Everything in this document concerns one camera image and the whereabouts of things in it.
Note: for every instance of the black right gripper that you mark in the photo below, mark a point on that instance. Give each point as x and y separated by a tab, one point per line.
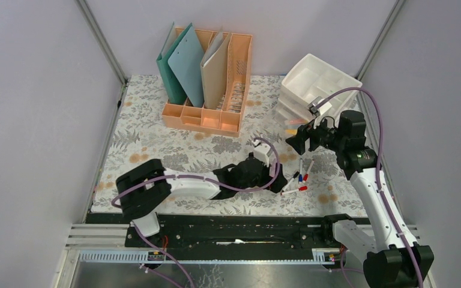
304	132

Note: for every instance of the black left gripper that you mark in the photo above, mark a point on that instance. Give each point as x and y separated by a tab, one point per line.
278	183

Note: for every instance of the white plastic drawer unit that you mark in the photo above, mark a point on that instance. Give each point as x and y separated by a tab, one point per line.
309	78

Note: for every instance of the tan kraft folder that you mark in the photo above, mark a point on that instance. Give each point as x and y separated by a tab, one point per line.
214	69

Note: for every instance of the green folder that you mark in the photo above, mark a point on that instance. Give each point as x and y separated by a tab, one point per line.
175	92

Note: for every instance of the light blue folder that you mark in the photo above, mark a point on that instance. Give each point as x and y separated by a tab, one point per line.
185	64

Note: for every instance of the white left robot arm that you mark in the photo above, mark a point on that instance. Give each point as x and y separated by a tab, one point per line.
143	189

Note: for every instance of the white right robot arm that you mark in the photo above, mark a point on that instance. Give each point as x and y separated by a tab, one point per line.
392	257

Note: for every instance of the black cap marker right group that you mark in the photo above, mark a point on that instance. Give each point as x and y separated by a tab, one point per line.
293	179

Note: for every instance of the blue cap marker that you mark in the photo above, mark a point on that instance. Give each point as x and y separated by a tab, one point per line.
300	170

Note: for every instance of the red cap marker lowest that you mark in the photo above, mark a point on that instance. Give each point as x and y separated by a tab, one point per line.
301	188

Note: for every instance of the red cap marker upper right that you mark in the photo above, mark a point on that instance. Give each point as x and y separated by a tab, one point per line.
306	175

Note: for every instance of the orange plastic file organizer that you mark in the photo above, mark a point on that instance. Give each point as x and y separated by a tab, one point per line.
226	119

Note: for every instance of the floral table cloth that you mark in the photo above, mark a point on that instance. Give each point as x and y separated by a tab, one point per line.
140	135

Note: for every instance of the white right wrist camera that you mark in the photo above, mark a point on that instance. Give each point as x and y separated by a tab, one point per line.
319	107

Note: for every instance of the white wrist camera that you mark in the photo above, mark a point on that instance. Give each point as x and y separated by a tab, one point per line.
319	107
262	152

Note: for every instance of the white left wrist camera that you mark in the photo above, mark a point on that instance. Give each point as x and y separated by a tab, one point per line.
262	152

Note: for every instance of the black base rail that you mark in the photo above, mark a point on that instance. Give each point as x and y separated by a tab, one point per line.
238	237

